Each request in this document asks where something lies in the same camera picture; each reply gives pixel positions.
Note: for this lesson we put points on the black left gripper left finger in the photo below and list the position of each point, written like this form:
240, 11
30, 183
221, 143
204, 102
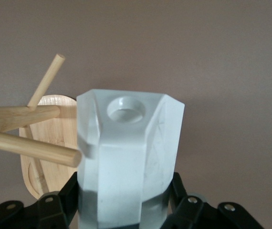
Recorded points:
52, 210

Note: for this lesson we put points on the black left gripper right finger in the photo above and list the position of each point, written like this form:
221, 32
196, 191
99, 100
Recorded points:
193, 212

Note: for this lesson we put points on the white faceted cup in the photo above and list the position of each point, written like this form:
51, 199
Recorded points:
126, 162

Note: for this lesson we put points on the wooden cup rack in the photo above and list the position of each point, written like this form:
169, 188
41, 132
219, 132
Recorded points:
52, 133

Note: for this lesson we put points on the brown paper table cover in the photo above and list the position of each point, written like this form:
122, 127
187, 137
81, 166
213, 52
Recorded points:
174, 47

